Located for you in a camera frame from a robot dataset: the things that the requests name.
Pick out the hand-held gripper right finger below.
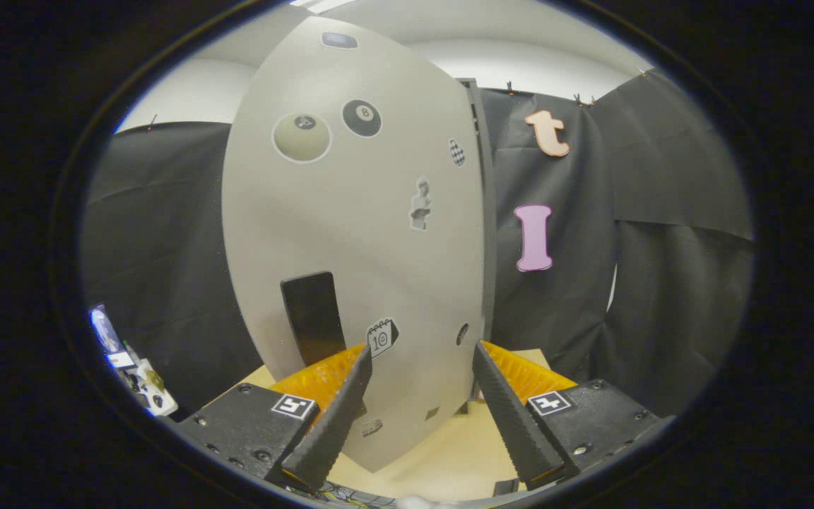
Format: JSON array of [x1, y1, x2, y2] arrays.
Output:
[[472, 339, 676, 492]]

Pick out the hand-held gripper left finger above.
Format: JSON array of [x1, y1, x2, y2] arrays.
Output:
[[174, 344, 374, 492]]

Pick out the black door handle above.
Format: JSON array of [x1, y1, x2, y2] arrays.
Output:
[[281, 271, 348, 367]]

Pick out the black backdrop cloth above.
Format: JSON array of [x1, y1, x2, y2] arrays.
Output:
[[82, 69, 754, 418]]

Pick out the blue and white clutter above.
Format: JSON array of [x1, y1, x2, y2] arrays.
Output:
[[90, 304, 178, 418]]

